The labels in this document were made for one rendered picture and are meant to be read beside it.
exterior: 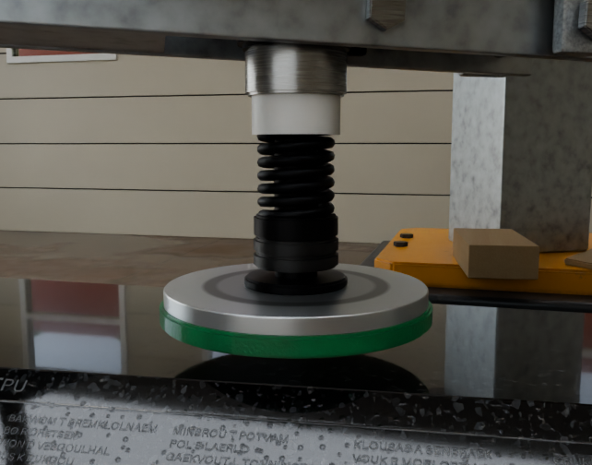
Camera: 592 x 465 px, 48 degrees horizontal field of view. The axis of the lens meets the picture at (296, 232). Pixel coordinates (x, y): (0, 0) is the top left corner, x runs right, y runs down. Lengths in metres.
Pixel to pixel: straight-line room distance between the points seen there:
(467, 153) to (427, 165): 5.31
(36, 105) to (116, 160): 1.13
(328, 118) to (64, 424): 0.30
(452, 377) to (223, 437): 0.17
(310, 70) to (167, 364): 0.25
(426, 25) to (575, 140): 0.83
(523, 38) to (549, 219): 0.77
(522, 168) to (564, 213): 0.12
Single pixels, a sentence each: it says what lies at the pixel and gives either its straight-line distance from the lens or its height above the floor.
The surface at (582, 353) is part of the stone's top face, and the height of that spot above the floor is 0.80.
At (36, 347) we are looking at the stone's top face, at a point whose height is 0.80.
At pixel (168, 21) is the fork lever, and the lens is 0.47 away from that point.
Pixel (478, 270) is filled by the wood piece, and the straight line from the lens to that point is 1.01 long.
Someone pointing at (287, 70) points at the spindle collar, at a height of 1.03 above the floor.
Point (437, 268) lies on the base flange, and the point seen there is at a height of 0.77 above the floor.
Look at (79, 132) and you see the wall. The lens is 7.77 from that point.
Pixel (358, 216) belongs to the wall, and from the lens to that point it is 6.73.
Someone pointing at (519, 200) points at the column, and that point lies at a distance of 1.24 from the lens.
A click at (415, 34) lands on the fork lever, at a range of 0.50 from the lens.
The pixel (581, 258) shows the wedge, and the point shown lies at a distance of 1.17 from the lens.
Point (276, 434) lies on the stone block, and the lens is 0.47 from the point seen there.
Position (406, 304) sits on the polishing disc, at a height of 0.86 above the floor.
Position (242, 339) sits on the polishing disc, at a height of 0.85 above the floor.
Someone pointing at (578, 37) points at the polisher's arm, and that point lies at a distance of 0.53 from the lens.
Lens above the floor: 0.97
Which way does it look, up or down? 7 degrees down
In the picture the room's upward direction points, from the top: straight up
